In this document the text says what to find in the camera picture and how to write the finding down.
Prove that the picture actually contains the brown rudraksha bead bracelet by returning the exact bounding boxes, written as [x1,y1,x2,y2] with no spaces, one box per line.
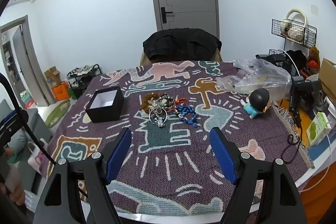
[140,93,164,113]

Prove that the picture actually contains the black square jewelry box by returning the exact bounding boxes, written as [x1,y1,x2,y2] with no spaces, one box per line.
[85,86,124,123]

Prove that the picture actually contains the red cord bracelet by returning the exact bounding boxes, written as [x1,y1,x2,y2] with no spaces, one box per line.
[167,97,189,113]

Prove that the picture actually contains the clear plastic bag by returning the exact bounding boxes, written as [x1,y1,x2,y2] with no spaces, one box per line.
[217,59,291,101]

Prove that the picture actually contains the blue bead necklace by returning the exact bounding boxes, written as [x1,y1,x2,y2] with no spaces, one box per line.
[174,104,200,128]

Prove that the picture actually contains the silver chain hoop jewelry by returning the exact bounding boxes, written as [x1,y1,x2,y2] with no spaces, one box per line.
[149,106,168,128]

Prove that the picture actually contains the orange box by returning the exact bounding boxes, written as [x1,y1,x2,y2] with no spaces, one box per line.
[52,82,70,101]

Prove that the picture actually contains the black wire wall basket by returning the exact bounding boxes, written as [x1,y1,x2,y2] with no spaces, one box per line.
[271,19,317,48]

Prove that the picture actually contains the black haired cartoon figurine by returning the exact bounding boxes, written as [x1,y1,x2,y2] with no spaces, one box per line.
[240,88,271,119]

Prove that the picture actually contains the person left hand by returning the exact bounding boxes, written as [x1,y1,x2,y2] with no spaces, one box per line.
[0,181,25,206]

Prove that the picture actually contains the black door handle lock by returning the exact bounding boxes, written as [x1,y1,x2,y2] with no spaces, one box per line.
[160,7,173,24]

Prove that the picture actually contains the black jacket on chair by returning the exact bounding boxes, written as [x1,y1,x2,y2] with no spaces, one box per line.
[143,28,222,62]

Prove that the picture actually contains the brown cardboard box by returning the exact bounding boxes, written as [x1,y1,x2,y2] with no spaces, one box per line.
[44,67,62,88]

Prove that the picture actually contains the green white carton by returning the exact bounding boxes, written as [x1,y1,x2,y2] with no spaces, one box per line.
[306,112,331,146]

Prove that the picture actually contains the green oval floor mat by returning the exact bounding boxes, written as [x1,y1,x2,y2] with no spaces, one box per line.
[45,99,71,128]

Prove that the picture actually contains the black shoe rack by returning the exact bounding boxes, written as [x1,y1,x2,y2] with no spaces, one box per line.
[66,64,102,100]

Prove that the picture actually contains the cream handbag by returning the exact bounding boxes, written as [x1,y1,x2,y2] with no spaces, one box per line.
[280,9,308,43]

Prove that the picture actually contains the patterned purple woven tablecloth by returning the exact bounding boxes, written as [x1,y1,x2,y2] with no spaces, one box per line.
[48,61,312,216]

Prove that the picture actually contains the brown plush toy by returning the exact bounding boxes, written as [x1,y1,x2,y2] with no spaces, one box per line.
[307,46,320,70]

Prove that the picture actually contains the large cardboard box right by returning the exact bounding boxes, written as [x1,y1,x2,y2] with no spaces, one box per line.
[318,58,336,97]

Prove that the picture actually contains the black cable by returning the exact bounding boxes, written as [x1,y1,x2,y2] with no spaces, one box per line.
[280,113,304,164]

